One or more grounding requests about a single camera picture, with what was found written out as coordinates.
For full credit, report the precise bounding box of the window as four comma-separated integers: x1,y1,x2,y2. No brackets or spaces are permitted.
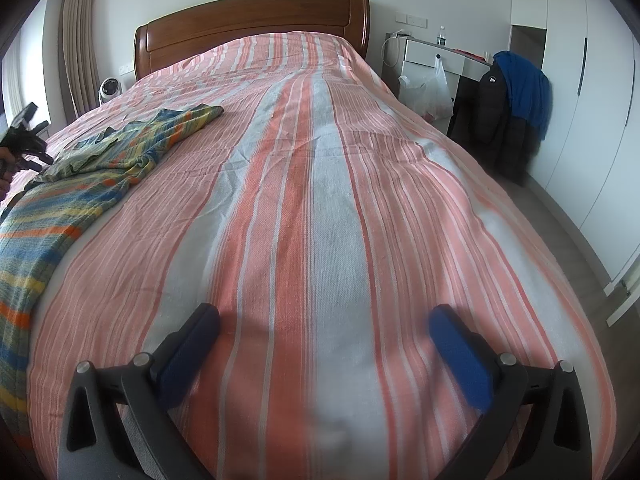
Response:
0,5,51,126

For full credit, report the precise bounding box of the blue garment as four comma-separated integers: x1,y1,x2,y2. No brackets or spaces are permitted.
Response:
492,50,551,143

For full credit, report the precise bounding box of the clear plastic bag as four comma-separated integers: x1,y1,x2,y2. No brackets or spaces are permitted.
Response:
398,57,453,122

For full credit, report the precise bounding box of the black jacket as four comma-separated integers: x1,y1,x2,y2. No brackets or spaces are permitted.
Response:
447,59,543,188

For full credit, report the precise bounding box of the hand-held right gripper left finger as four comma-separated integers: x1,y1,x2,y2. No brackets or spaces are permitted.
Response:
57,302,222,480

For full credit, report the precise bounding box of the striped knit sweater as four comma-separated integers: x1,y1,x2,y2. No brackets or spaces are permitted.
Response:
0,104,224,406

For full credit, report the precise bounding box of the white desk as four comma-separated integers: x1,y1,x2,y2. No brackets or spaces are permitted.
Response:
382,31,493,111

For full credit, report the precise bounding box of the white desk fan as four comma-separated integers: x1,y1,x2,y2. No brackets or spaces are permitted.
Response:
97,77,124,107

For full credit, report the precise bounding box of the white cable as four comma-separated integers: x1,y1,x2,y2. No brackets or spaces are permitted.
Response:
381,35,401,66

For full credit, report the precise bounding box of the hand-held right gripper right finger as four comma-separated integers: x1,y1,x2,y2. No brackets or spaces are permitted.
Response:
428,304,593,480

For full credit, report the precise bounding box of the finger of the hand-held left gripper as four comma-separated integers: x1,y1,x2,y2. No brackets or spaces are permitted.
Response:
9,101,51,133
20,140,55,167

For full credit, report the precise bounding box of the beige curtain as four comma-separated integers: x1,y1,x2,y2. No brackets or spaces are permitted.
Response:
59,0,101,113

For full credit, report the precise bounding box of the wooden headboard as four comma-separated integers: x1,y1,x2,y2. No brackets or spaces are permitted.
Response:
133,0,372,81

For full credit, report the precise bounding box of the bed with pink striped sheet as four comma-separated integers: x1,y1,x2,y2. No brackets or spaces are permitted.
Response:
0,31,618,480

